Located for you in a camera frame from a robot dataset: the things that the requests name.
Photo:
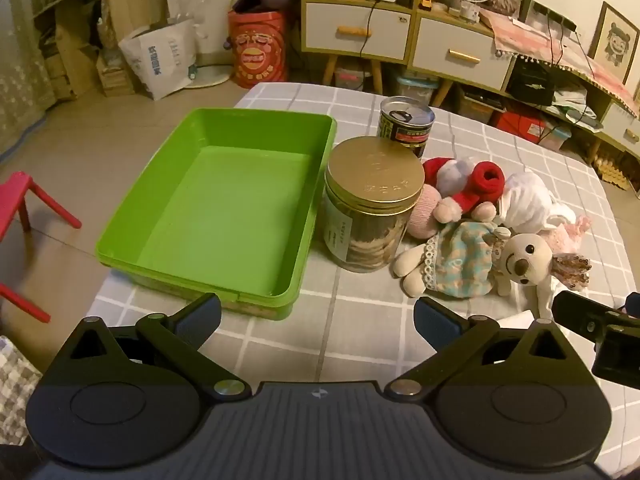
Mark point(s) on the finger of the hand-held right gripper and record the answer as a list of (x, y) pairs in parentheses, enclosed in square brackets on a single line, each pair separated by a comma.
[(634, 304), (582, 315)]

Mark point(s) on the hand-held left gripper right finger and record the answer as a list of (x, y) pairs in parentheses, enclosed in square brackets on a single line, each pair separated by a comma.
[(436, 321)]

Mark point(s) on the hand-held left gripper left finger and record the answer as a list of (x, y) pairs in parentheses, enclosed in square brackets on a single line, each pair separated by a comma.
[(200, 317)]

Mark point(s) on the bunny plush blue dress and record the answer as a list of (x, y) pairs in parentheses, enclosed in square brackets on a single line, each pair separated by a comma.
[(522, 260)]

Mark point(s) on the pink plush toy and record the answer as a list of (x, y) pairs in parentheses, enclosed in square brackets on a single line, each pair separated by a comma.
[(570, 234)]

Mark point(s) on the green plastic bin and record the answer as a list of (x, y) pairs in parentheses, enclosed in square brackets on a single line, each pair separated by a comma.
[(225, 200)]

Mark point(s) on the santa plush doll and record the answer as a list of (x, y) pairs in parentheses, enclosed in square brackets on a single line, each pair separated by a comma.
[(480, 180)]

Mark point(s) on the clear jar gold lid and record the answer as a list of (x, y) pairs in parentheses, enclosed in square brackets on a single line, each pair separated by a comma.
[(372, 175)]

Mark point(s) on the low wooden bench cabinet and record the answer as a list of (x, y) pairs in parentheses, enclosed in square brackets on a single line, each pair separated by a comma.
[(620, 125)]

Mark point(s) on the grey checked cushion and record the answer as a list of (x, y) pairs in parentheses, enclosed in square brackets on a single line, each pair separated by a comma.
[(15, 380)]

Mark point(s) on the dark tin can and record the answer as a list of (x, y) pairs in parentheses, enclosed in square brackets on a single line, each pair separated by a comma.
[(405, 127)]

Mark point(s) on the red cardboard box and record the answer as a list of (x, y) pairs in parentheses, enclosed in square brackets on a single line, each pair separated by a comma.
[(517, 125)]

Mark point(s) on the folded white clothes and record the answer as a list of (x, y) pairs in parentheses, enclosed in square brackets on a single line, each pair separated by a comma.
[(575, 102)]

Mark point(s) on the red stool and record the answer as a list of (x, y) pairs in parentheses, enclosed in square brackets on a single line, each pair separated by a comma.
[(15, 195)]

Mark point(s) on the clear plastic storage box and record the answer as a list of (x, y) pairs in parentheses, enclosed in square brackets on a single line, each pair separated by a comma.
[(415, 89), (350, 80)]

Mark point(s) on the black box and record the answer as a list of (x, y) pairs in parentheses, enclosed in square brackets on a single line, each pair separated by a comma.
[(530, 82)]

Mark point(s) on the white round fan base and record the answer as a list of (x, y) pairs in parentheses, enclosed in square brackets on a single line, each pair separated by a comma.
[(210, 77)]

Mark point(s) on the framed cartoon girl picture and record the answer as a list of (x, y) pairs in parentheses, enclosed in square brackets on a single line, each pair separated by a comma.
[(617, 42)]

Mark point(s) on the white paper bag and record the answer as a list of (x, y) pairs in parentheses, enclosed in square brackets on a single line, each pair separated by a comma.
[(157, 57)]

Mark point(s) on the red printed barrel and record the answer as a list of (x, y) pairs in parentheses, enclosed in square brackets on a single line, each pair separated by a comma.
[(257, 50)]

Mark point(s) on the pink fringed cloth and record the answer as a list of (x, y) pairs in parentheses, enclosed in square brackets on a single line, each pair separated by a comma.
[(520, 35)]

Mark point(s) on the black power adapters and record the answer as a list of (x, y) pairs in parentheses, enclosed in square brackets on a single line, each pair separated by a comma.
[(552, 12)]

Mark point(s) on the cardboard box stack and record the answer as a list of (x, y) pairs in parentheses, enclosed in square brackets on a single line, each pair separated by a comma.
[(125, 0)]

